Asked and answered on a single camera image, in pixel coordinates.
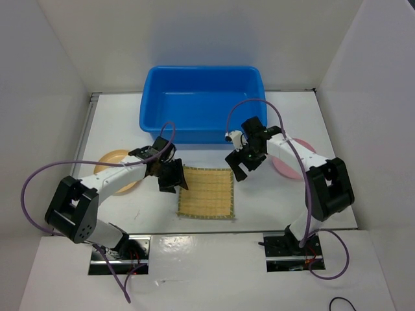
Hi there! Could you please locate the orange plastic plate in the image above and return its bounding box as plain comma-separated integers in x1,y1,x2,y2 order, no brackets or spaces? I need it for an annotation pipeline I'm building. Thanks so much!
93,150,139,195

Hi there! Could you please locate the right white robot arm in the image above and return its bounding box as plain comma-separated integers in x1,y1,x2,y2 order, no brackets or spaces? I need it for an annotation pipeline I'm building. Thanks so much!
225,117,355,255

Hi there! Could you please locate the black cable loop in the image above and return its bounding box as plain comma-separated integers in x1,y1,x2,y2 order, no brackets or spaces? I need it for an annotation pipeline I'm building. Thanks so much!
329,296,357,311

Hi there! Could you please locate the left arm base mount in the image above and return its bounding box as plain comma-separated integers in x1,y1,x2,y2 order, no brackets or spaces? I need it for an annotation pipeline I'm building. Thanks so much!
88,235,151,275

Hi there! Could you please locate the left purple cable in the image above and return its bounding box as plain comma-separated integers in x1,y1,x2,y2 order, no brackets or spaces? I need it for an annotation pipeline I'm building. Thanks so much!
21,121,178,304

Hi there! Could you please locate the pink plastic plate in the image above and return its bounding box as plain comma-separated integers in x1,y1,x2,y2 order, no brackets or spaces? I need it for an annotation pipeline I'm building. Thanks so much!
272,138,316,180

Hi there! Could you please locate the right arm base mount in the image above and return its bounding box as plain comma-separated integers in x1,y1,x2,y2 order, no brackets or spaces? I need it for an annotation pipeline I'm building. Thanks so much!
258,233,326,272

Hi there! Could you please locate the woven bamboo mat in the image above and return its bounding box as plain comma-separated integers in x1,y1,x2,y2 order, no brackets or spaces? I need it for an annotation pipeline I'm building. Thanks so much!
176,166,235,220

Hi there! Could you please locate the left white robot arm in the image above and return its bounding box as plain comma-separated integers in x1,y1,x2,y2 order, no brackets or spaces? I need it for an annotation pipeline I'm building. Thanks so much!
45,137,188,259

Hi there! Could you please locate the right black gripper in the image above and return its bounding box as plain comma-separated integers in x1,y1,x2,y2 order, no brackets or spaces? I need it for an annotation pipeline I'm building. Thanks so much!
225,139,267,181

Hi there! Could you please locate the blue plastic bin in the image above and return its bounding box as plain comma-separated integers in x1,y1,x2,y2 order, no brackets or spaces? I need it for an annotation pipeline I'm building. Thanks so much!
139,66,267,144

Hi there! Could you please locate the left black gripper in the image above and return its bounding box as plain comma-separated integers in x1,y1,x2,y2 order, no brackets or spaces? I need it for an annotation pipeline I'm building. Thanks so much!
155,158,188,194

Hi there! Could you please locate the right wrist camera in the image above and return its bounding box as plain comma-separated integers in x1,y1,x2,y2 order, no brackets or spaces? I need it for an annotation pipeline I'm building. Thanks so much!
225,130,245,152

